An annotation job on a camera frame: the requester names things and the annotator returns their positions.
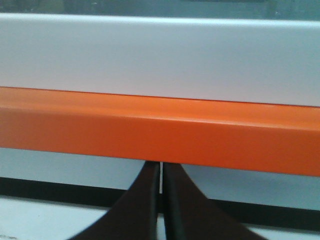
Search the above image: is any white framed glass sash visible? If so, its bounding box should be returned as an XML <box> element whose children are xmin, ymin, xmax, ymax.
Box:
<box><xmin>0</xmin><ymin>0</ymin><xmax>320</xmax><ymax>107</ymax></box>

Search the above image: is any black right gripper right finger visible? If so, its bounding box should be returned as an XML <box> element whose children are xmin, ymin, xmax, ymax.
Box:
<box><xmin>162</xmin><ymin>163</ymin><xmax>262</xmax><ymax>240</ymax></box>

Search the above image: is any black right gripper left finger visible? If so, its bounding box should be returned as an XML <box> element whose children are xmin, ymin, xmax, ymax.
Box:
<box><xmin>72</xmin><ymin>161</ymin><xmax>160</xmax><ymax>240</ymax></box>

